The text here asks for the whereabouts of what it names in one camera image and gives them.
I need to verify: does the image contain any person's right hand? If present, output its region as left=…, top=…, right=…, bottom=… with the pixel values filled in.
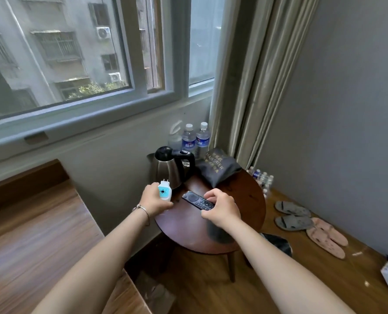
left=201, top=188, right=242, bottom=230

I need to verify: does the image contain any person's left hand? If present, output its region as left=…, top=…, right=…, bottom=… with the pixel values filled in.
left=138, top=183, right=174, bottom=219

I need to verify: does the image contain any white and blue plug-in device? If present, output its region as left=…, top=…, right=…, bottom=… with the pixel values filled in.
left=157, top=178, right=172, bottom=203

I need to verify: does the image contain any black remote control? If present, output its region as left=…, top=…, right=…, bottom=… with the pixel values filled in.
left=181, top=190, right=216, bottom=212

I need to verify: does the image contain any person's left forearm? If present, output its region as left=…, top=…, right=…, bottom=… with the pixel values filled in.
left=31, top=205, right=153, bottom=314

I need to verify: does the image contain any person's right forearm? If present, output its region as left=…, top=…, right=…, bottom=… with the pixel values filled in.
left=218, top=218, right=356, bottom=314

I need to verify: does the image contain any round dark wooden table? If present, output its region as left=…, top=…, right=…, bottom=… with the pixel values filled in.
left=154, top=168, right=267, bottom=283

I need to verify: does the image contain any steel electric kettle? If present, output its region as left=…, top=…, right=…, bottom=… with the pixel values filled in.
left=146, top=146, right=196, bottom=190

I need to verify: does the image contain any pack of small water bottles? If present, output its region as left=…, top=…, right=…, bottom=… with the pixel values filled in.
left=247, top=166, right=275, bottom=198

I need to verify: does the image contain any blue label water bottle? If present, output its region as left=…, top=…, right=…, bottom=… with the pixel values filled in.
left=182, top=123, right=197, bottom=152
left=195, top=122, right=210, bottom=159

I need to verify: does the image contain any black plastic bag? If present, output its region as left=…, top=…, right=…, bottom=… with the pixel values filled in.
left=259, top=232, right=293, bottom=259

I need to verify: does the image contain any grey slipper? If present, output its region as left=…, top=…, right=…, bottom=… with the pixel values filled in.
left=275, top=215, right=314, bottom=231
left=275, top=201, right=312, bottom=218

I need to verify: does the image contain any pink slipper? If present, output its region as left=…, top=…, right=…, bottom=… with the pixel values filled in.
left=311, top=217, right=349, bottom=247
left=306, top=227, right=346, bottom=259

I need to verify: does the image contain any brown wooden platform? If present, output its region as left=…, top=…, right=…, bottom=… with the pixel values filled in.
left=0, top=159, right=153, bottom=314

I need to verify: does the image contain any beige curtain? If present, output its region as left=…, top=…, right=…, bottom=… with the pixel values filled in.
left=208, top=0, right=321, bottom=170

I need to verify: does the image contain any grey apartment building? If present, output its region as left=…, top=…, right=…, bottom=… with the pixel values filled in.
left=0, top=0, right=130, bottom=121

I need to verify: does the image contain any silver wrist bracelet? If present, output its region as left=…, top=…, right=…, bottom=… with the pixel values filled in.
left=132, top=204, right=151, bottom=226

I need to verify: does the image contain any black drawstring bag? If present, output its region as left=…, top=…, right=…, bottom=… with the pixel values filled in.
left=195, top=147, right=242, bottom=187

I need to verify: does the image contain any grey window frame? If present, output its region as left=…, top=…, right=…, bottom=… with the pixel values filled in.
left=0, top=0, right=228, bottom=160

